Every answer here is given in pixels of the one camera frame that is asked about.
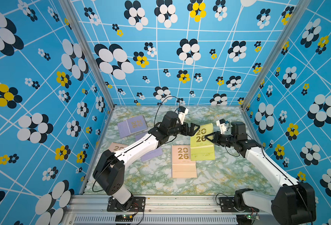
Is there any purple calendar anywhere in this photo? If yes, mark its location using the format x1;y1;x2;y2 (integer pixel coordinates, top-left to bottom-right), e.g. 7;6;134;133
135;132;163;162
117;115;148;138

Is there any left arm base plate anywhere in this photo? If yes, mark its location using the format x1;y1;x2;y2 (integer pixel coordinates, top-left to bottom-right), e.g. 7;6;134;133
107;196;146;212

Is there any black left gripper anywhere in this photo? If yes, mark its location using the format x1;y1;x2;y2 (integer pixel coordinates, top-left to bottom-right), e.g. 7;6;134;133
167;120;200;137

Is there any aluminium corner post left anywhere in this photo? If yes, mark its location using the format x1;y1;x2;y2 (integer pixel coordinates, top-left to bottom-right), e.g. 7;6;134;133
59;0;115;111

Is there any aluminium corner post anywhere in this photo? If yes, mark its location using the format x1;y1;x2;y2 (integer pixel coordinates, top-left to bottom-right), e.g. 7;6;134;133
241;0;311;112
59;0;115;111

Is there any right green circuit board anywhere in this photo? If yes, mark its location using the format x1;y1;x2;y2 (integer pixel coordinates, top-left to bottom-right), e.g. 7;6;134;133
237;215;260;225

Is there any left green circuit board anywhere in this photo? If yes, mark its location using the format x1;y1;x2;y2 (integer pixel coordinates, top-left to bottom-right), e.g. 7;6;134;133
115;215;133;222

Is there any pink calendar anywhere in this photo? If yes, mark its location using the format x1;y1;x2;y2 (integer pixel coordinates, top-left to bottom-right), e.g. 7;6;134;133
108;142;129;152
172;145;197;178

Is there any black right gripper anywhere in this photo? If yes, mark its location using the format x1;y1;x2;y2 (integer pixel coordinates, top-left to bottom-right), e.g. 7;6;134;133
204;132;236;148

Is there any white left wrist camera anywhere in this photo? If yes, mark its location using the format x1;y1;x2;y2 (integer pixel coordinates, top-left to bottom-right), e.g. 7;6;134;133
178;106;188;125

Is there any black left camera cable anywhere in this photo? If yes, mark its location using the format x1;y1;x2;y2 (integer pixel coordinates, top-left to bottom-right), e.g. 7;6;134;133
153;96;183;127

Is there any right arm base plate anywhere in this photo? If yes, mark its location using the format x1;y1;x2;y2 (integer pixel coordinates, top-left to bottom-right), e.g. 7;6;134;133
217;196;260;214

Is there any aluminium front rail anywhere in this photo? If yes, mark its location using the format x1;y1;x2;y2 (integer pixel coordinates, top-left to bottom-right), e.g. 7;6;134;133
61;195;278;225

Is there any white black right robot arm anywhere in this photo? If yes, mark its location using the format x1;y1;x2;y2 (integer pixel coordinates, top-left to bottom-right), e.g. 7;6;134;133
205;120;316;225

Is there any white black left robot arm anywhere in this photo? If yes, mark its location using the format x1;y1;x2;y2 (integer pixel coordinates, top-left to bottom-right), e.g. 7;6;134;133
93;106;200;211

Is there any aluminium corner post right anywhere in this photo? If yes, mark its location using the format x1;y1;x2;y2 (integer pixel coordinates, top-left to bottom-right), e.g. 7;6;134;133
241;0;311;112

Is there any green circuit board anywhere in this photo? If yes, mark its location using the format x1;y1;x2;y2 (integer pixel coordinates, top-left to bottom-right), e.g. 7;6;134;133
237;215;260;225
115;215;133;222

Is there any green calendar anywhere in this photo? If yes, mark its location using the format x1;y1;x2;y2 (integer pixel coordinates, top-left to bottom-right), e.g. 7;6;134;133
190;123;215;161

